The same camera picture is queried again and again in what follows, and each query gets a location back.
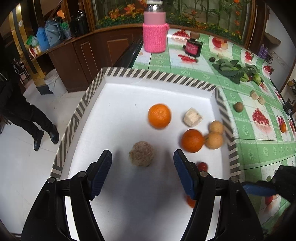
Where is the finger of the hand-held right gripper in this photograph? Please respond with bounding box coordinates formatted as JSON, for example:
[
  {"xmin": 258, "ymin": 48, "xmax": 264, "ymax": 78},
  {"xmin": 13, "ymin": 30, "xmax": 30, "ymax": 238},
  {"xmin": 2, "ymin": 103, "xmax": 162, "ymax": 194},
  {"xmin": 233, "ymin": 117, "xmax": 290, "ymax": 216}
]
[{"xmin": 242, "ymin": 180, "xmax": 278, "ymax": 197}]

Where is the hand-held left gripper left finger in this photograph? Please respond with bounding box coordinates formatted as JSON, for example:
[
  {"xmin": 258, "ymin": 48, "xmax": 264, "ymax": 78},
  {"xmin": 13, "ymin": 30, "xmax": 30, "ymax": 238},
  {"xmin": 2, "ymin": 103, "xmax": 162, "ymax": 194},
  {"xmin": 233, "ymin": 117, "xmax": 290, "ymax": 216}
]
[{"xmin": 20, "ymin": 149, "xmax": 113, "ymax": 241}]

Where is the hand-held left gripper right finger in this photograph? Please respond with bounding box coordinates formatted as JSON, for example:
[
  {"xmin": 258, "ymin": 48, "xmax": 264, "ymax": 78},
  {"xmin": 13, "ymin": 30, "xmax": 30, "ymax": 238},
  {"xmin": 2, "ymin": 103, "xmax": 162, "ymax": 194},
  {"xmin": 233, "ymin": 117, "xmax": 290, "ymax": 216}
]
[{"xmin": 173, "ymin": 149, "xmax": 264, "ymax": 241}]

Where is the orange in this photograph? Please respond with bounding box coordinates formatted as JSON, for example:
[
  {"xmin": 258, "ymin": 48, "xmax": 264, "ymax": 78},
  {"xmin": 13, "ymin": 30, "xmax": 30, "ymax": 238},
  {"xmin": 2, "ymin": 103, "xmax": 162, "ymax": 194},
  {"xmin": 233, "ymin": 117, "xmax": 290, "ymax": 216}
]
[
  {"xmin": 148, "ymin": 103, "xmax": 172, "ymax": 129},
  {"xmin": 181, "ymin": 129, "xmax": 205, "ymax": 153}
]

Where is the tan round fruit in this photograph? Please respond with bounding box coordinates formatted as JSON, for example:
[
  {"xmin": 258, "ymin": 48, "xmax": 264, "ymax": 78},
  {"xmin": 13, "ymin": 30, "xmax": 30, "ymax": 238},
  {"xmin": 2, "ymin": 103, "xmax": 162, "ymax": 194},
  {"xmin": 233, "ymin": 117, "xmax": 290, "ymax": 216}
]
[
  {"xmin": 209, "ymin": 120, "xmax": 225, "ymax": 135},
  {"xmin": 205, "ymin": 132, "xmax": 223, "ymax": 149}
]

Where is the brown fuzzy ball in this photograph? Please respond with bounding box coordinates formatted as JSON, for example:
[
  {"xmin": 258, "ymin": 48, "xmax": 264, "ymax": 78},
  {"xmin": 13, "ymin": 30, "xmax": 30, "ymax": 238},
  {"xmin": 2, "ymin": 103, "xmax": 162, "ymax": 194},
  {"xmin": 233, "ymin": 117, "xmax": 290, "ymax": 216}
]
[{"xmin": 129, "ymin": 141, "xmax": 154, "ymax": 167}]

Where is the white box with striped rim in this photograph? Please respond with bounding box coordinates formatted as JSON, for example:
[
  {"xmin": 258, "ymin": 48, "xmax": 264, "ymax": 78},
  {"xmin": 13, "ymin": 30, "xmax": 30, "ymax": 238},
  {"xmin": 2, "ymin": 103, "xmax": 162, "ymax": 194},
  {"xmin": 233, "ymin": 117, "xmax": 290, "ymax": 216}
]
[{"xmin": 51, "ymin": 67, "xmax": 241, "ymax": 241}]

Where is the fruit print tablecloth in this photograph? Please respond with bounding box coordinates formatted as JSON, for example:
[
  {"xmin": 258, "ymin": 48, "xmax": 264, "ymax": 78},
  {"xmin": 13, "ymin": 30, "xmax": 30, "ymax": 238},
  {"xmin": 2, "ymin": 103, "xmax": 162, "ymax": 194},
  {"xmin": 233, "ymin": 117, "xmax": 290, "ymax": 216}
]
[{"xmin": 133, "ymin": 27, "xmax": 296, "ymax": 241}]

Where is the white plastic bucket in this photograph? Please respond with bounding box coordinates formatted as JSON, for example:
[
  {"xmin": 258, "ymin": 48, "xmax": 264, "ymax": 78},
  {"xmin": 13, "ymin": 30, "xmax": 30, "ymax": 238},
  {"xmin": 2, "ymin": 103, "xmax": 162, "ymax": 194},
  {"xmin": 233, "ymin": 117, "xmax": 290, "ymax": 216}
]
[{"xmin": 44, "ymin": 70, "xmax": 67, "ymax": 93}]

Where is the bok choy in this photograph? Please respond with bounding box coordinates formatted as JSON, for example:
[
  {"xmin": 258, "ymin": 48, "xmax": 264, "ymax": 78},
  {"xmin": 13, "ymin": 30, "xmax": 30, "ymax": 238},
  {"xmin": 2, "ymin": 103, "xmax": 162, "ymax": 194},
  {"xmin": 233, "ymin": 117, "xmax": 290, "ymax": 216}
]
[
  {"xmin": 240, "ymin": 64, "xmax": 264, "ymax": 85},
  {"xmin": 212, "ymin": 58, "xmax": 247, "ymax": 84}
]

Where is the brown wooden cabinet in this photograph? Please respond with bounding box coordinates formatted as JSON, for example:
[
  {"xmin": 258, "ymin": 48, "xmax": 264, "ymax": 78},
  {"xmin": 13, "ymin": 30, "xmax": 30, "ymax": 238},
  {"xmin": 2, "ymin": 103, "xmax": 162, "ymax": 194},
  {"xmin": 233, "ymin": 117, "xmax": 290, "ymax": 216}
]
[{"xmin": 30, "ymin": 28, "xmax": 144, "ymax": 93}]

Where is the black jar with red label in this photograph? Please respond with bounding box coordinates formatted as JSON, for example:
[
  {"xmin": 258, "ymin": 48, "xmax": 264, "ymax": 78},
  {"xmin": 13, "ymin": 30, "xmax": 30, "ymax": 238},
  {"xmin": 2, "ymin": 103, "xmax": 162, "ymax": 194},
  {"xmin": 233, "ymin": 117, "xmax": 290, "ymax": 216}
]
[{"xmin": 183, "ymin": 38, "xmax": 204, "ymax": 58}]

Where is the bottle with pink knitted sleeve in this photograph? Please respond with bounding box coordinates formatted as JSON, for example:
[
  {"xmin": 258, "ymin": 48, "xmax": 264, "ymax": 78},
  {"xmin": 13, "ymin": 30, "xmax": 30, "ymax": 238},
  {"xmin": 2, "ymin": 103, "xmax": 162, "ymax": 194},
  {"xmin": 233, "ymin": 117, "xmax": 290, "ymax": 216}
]
[{"xmin": 142, "ymin": 0, "xmax": 170, "ymax": 53}]

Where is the blue plastic jug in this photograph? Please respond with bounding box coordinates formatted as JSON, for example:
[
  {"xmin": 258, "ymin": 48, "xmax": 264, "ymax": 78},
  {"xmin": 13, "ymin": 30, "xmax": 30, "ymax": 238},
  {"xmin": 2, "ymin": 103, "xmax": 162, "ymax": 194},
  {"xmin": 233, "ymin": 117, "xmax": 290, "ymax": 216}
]
[{"xmin": 36, "ymin": 27, "xmax": 50, "ymax": 52}]

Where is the grey-blue kettle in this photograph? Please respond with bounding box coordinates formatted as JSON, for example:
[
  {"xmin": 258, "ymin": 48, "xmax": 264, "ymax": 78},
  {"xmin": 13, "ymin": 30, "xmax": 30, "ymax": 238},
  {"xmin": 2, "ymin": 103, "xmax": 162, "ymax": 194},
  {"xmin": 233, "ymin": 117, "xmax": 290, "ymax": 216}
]
[{"xmin": 44, "ymin": 20, "xmax": 64, "ymax": 48}]

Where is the green white packet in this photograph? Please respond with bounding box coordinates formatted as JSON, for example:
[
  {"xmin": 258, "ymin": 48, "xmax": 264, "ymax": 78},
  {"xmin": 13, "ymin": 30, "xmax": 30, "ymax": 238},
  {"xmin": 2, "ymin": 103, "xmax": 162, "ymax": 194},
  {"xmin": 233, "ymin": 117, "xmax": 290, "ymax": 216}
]
[{"xmin": 26, "ymin": 35, "xmax": 40, "ymax": 48}]

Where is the black pot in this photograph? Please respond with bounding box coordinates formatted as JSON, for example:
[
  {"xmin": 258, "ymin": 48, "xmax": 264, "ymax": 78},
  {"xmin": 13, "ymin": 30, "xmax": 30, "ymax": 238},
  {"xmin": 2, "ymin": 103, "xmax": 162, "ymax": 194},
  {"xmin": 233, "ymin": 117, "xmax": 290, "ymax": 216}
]
[{"xmin": 69, "ymin": 15, "xmax": 89, "ymax": 36}]

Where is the flower garden display panel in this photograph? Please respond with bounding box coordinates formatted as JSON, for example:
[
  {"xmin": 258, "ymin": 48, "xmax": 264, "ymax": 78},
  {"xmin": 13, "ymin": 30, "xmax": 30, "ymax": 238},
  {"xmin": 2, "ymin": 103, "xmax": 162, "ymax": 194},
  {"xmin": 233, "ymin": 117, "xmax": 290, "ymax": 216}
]
[{"xmin": 89, "ymin": 0, "xmax": 257, "ymax": 45}]

